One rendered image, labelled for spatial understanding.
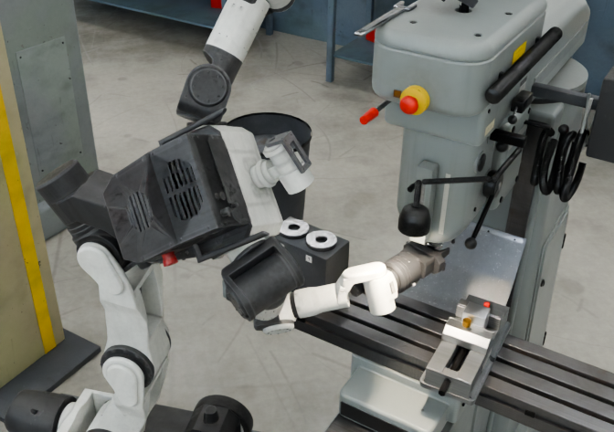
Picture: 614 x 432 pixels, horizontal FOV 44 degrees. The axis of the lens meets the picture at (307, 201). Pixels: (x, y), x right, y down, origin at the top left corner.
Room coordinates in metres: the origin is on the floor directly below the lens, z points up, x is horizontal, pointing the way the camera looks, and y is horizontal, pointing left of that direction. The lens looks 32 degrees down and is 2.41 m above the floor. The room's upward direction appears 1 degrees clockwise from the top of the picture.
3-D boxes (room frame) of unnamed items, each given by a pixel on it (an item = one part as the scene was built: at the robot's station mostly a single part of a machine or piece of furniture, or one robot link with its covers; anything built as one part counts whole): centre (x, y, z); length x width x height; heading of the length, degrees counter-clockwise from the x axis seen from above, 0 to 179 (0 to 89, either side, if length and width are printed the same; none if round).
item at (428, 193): (1.56, -0.28, 1.44); 0.04 x 0.04 x 0.21; 59
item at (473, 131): (1.69, -0.36, 1.68); 0.34 x 0.24 x 0.10; 149
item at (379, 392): (1.66, -0.34, 0.82); 0.50 x 0.35 x 0.12; 149
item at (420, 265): (1.59, -0.27, 1.24); 0.13 x 0.12 x 0.10; 46
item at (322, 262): (1.84, 0.00, 1.06); 0.22 x 0.12 x 0.20; 54
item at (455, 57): (1.67, -0.35, 1.81); 0.47 x 0.26 x 0.16; 149
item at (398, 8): (1.58, -0.16, 1.89); 0.24 x 0.04 x 0.01; 149
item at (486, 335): (1.53, -0.43, 1.05); 0.12 x 0.06 x 0.04; 62
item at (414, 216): (1.43, -0.24, 1.49); 0.07 x 0.07 x 0.06
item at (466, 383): (1.56, -0.45, 1.02); 0.35 x 0.15 x 0.11; 152
